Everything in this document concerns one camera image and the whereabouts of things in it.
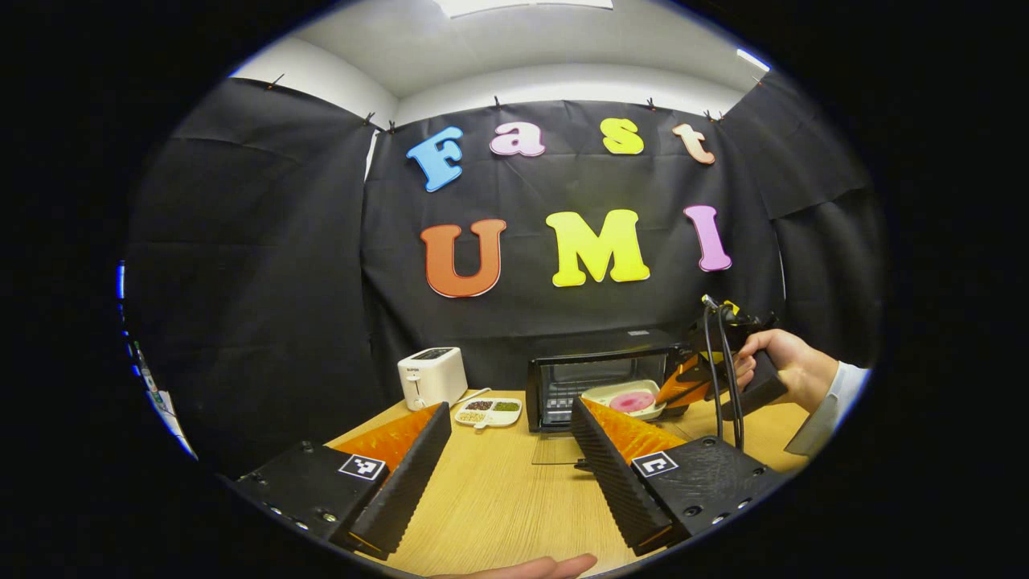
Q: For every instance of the white toaster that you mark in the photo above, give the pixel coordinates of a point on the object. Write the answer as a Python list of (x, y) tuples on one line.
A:
[(434, 378)]

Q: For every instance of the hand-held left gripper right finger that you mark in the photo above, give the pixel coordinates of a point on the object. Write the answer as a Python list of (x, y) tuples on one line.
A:
[(615, 482)]

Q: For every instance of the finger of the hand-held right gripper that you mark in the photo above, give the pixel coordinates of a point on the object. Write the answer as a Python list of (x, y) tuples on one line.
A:
[(683, 391), (690, 366)]

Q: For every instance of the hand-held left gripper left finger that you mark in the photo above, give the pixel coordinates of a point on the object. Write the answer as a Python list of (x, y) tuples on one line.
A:
[(402, 489)]

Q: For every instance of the ceiling light panel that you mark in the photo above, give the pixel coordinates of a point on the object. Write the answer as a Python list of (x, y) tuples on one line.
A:
[(752, 59), (522, 6)]

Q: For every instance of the black backdrop cloth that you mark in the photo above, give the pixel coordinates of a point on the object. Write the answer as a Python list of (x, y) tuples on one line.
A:
[(241, 281)]

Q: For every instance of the white food tray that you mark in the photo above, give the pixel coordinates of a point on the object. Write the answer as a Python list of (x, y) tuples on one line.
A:
[(599, 396)]

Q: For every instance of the black electric oven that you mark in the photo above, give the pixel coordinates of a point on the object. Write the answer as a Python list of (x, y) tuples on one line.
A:
[(555, 386)]

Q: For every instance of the white divided snack dish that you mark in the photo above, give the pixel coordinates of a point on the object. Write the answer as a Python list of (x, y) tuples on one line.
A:
[(489, 412)]

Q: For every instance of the pink round food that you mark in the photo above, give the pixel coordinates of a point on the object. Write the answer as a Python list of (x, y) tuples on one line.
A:
[(632, 401)]

